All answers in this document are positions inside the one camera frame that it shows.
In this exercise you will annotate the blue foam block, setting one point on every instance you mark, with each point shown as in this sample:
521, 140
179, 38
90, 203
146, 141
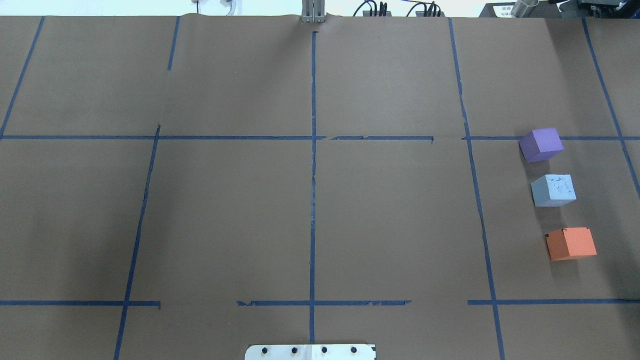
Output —
553, 190

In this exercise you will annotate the purple foam block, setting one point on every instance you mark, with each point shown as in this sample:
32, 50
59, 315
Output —
541, 144

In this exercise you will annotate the orange foam block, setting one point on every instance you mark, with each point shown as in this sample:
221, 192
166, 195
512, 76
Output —
570, 243

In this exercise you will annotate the metal cup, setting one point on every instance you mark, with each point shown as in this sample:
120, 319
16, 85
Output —
523, 8

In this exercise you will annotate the aluminium frame post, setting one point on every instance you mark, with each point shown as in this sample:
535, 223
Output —
313, 11

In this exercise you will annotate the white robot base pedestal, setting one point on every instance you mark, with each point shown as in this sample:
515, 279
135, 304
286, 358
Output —
358, 351

